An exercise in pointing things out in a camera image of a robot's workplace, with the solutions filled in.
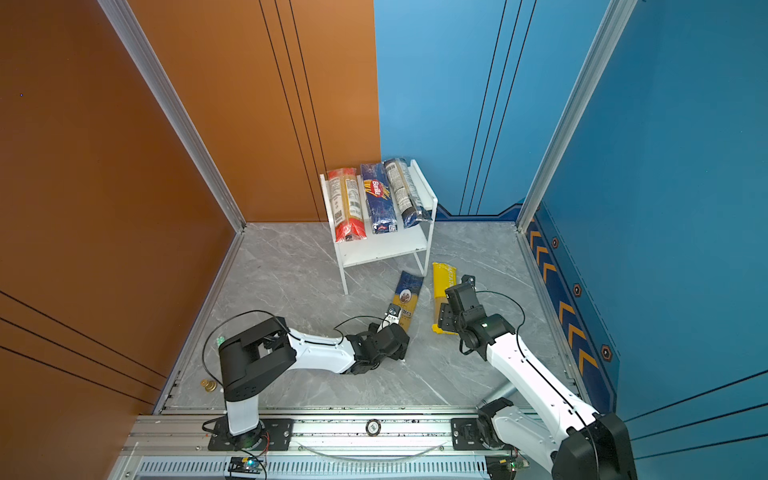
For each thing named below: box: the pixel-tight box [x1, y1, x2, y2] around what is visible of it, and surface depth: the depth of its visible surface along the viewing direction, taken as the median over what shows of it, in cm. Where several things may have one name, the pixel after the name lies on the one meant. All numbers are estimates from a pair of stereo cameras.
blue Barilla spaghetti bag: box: [360, 162, 398, 234], surface depth 77 cm
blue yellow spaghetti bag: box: [392, 270, 424, 332], surface depth 99 cm
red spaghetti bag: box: [327, 168, 367, 243], surface depth 76 cm
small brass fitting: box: [200, 379, 218, 393], surface depth 81 cm
